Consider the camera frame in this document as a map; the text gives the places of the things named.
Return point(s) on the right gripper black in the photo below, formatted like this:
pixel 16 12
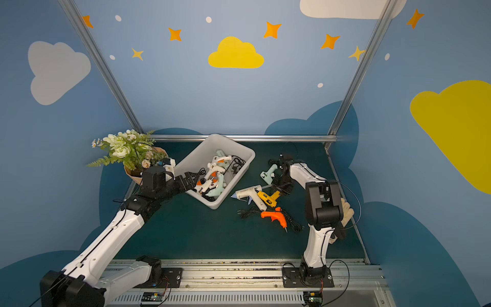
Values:
pixel 282 167

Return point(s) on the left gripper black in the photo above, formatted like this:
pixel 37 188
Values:
pixel 185 182

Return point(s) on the yellow glue gun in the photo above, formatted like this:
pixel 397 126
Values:
pixel 270 200

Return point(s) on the white glue gun red switch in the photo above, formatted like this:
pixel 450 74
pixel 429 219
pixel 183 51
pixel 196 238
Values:
pixel 204 185

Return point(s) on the small mint glue gun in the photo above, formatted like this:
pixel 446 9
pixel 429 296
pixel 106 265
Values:
pixel 220 187

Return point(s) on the large white Greeler glue gun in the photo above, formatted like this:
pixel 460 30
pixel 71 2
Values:
pixel 252 194

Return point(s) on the small white orange-trigger glue gun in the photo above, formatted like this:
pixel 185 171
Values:
pixel 212 168

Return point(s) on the white glue gun orange trigger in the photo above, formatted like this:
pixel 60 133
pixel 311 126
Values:
pixel 222 161

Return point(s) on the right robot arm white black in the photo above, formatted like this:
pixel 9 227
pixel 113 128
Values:
pixel 323 211

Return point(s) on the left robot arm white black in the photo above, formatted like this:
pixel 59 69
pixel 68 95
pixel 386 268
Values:
pixel 80 282

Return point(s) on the white plastic storage box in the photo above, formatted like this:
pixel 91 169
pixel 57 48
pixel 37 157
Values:
pixel 198 159

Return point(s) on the artificial flower plant in pot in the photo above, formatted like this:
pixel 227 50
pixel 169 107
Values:
pixel 136 151

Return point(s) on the beige work glove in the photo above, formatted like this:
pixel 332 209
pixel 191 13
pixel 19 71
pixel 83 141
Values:
pixel 339 232

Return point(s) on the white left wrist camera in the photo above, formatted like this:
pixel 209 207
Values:
pixel 169 166

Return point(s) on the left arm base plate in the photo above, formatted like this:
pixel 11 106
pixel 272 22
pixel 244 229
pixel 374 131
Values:
pixel 164 277

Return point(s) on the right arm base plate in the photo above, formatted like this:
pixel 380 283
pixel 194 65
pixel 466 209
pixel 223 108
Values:
pixel 297 277

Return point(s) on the aluminium rail frame front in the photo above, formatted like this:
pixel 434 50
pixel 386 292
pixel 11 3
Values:
pixel 249 281

